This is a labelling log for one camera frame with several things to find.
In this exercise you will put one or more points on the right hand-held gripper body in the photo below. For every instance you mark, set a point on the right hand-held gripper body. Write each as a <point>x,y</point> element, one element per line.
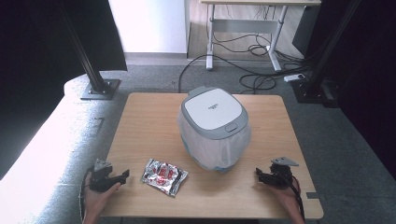
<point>280,175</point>

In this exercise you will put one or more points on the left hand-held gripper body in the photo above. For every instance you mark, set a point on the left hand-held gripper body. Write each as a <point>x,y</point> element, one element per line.
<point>99,182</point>

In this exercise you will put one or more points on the silver red snack wrapper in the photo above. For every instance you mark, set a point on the silver red snack wrapper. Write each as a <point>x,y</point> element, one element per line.
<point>164,177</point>

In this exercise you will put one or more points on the white plastic bin liner bag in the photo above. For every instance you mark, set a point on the white plastic bin liner bag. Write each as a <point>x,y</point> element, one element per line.
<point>214,151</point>

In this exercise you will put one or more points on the white grey lidded trash can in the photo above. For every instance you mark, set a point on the white grey lidded trash can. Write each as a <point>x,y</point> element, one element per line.
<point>213,109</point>

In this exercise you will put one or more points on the person's left hand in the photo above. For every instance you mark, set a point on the person's left hand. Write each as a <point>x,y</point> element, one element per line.
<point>96,202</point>

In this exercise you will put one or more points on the person's right hand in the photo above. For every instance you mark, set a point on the person's right hand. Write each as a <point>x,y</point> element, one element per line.
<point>286,199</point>

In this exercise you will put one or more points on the black metal stand square base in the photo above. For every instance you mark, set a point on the black metal stand square base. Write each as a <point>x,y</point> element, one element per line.
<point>93,74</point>

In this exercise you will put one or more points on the white power strip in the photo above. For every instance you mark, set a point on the white power strip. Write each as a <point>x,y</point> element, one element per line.
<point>294,77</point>

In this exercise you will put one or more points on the black curtain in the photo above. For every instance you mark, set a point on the black curtain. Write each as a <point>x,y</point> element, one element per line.
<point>370,77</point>
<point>37,46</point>

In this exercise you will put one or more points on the black computer tower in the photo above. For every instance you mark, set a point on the black computer tower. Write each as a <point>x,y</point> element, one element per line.
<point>304,31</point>

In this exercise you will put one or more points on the white metal frame desk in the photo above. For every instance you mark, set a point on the white metal frame desk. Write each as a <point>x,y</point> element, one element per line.
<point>249,25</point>

